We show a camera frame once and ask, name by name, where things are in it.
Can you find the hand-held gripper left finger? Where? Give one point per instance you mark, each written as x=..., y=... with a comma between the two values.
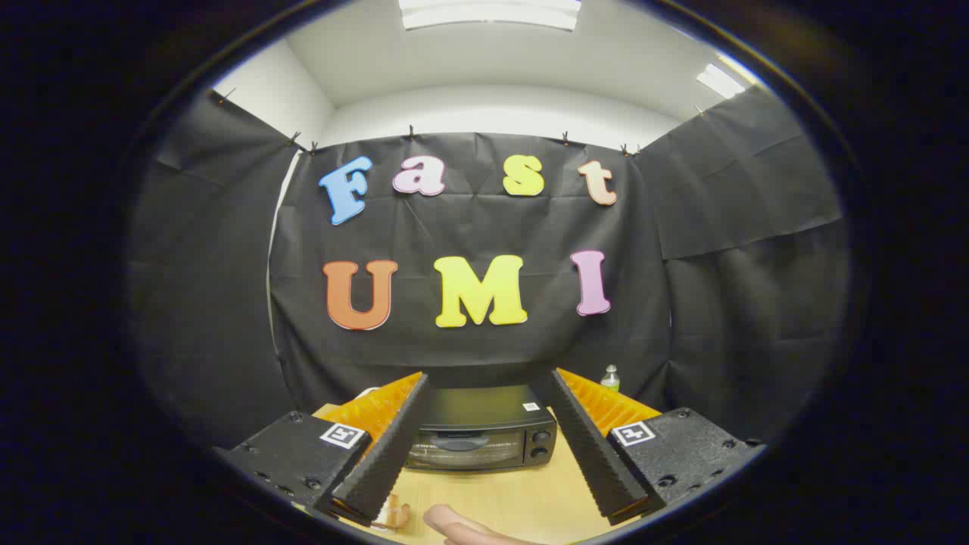
x=390, y=454

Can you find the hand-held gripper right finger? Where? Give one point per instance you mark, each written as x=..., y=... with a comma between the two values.
x=594, y=454

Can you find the black toaster oven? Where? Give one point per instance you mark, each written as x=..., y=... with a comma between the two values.
x=477, y=409

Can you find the green drink bottle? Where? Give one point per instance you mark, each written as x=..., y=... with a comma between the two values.
x=610, y=378

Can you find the ceiling light panel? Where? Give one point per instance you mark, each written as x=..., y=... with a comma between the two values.
x=719, y=79
x=488, y=11

